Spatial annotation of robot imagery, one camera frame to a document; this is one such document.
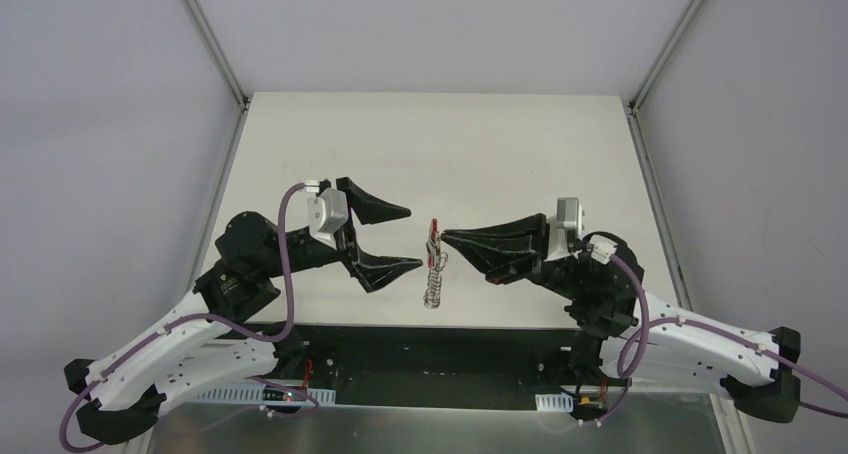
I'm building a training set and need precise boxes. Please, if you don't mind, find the red handled metal keyring holder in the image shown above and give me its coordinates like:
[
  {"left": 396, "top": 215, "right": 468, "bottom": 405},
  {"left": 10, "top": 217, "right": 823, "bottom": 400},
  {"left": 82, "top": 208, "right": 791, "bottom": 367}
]
[{"left": 423, "top": 218, "right": 448, "bottom": 309}]

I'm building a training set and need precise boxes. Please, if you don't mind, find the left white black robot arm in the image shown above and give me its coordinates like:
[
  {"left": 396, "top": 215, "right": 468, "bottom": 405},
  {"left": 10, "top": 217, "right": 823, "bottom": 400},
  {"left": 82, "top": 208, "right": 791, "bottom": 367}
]
[{"left": 59, "top": 177, "right": 422, "bottom": 452}]

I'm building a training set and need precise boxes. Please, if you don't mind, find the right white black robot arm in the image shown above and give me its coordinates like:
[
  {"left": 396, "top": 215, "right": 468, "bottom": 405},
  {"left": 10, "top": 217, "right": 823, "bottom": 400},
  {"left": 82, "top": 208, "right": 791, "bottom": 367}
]
[{"left": 440, "top": 214, "right": 801, "bottom": 423}]

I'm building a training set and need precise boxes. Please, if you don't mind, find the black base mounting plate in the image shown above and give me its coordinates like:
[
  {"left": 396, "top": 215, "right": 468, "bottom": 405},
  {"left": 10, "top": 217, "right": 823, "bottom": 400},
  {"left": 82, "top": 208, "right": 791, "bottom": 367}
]
[{"left": 264, "top": 324, "right": 607, "bottom": 411}]

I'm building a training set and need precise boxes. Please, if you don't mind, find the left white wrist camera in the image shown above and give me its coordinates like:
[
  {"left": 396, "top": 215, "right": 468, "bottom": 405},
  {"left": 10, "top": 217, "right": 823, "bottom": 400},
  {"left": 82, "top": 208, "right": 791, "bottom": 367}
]
[{"left": 304, "top": 180, "right": 350, "bottom": 249}]

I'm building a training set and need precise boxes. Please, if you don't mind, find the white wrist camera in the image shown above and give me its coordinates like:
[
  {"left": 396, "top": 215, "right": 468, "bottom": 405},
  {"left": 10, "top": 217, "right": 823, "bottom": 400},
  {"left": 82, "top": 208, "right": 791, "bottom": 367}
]
[
  {"left": 546, "top": 197, "right": 618, "bottom": 265},
  {"left": 304, "top": 180, "right": 350, "bottom": 249}
]

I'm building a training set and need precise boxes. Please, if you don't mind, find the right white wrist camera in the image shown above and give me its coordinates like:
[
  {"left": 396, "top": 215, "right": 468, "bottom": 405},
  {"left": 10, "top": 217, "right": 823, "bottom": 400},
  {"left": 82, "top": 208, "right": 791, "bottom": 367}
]
[{"left": 546, "top": 197, "right": 618, "bottom": 265}]

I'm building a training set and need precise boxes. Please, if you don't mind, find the right white cable duct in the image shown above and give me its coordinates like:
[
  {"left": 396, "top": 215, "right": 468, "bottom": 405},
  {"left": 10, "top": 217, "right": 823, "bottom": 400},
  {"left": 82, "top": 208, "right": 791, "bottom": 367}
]
[{"left": 534, "top": 392, "right": 574, "bottom": 413}]

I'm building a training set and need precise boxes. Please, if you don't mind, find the white cable duct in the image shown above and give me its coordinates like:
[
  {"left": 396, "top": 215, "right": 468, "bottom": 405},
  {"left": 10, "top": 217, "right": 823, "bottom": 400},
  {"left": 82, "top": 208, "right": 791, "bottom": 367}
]
[
  {"left": 534, "top": 392, "right": 574, "bottom": 413},
  {"left": 187, "top": 383, "right": 313, "bottom": 408}
]

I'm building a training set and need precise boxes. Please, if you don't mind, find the left white cable duct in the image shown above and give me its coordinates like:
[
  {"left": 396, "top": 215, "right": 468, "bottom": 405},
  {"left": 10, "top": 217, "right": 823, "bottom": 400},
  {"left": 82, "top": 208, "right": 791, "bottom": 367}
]
[{"left": 187, "top": 383, "right": 313, "bottom": 408}]

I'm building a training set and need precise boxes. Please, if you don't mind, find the right aluminium frame post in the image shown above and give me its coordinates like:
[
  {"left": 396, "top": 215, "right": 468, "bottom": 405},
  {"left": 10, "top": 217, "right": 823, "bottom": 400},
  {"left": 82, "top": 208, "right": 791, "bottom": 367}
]
[{"left": 628, "top": 0, "right": 707, "bottom": 116}]

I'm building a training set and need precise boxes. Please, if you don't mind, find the aluminium frame post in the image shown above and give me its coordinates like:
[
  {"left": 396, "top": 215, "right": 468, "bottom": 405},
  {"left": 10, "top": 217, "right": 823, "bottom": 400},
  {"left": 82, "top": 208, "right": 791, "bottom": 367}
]
[
  {"left": 628, "top": 0, "right": 707, "bottom": 116},
  {"left": 179, "top": 0, "right": 250, "bottom": 111}
]

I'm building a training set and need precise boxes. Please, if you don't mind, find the left aluminium frame post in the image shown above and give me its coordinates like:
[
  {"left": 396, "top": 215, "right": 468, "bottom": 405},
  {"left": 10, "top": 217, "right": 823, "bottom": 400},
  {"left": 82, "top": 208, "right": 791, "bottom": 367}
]
[{"left": 179, "top": 0, "right": 250, "bottom": 111}]

